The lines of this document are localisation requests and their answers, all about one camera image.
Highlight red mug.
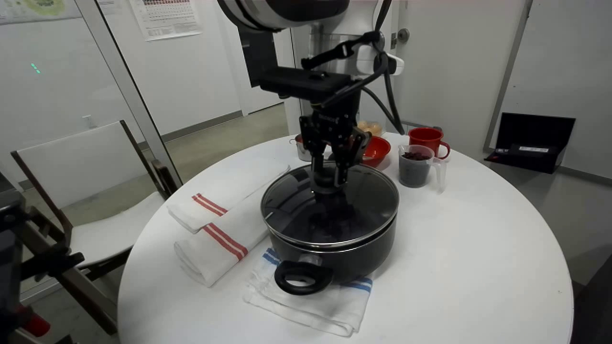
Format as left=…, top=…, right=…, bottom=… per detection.
left=407, top=126, right=451, bottom=158

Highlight open black case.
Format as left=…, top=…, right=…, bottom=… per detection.
left=488, top=112, right=576, bottom=173

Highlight white folding chair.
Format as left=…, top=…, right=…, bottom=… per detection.
left=10, top=118, right=184, bottom=336

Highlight red bowl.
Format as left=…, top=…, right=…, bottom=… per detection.
left=362, top=135, right=390, bottom=168

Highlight black equipment stand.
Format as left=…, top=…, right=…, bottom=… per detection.
left=0, top=179, right=80, bottom=344

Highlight red striped white towel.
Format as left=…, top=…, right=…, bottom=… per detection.
left=168, top=189, right=268, bottom=286

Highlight clear measuring cup dark contents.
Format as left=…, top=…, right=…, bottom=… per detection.
left=398, top=145, right=446, bottom=191

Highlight small steel cup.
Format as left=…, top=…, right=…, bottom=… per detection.
left=295, top=133, right=312, bottom=162

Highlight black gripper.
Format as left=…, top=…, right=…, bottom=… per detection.
left=300, top=105, right=371, bottom=187

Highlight black cooking pot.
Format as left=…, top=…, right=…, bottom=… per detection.
left=258, top=166, right=402, bottom=296

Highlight yellow round food items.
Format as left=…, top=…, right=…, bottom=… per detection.
left=358, top=122, right=383, bottom=135

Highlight paper poster on wall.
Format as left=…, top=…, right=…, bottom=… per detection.
left=128, top=0, right=201, bottom=40

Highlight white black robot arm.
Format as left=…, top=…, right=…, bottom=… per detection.
left=218, top=0, right=381, bottom=189

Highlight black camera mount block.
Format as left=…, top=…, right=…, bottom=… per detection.
left=260, top=66, right=352, bottom=101

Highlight blue striped white towel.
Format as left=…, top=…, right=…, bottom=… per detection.
left=245, top=248, right=373, bottom=338

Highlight glass lid with black knob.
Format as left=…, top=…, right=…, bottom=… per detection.
left=260, top=164, right=400, bottom=248

